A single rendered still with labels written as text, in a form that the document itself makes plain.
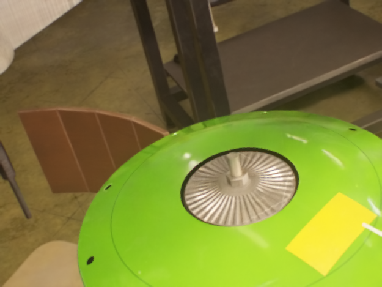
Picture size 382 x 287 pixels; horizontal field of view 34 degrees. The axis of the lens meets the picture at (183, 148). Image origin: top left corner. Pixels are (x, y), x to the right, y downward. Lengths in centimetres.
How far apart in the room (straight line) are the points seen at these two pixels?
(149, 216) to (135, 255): 4
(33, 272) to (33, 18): 100
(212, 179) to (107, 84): 254
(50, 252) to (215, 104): 76
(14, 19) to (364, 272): 33
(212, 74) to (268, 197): 126
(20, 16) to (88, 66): 303
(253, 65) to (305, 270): 191
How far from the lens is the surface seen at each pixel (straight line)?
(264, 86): 223
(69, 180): 125
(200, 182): 57
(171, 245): 52
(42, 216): 241
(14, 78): 346
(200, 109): 205
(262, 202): 53
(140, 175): 61
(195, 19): 170
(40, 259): 128
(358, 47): 240
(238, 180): 54
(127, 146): 110
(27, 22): 29
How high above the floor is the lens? 145
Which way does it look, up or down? 35 degrees down
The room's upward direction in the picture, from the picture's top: 15 degrees counter-clockwise
